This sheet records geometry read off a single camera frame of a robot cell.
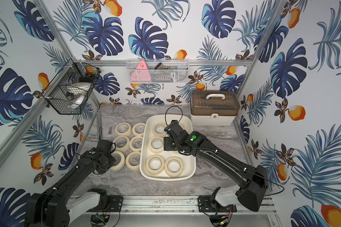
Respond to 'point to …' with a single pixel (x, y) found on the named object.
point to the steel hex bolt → (110, 132)
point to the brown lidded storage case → (217, 108)
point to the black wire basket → (55, 94)
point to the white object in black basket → (76, 92)
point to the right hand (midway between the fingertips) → (168, 142)
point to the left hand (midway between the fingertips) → (110, 162)
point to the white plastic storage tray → (188, 173)
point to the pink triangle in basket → (141, 74)
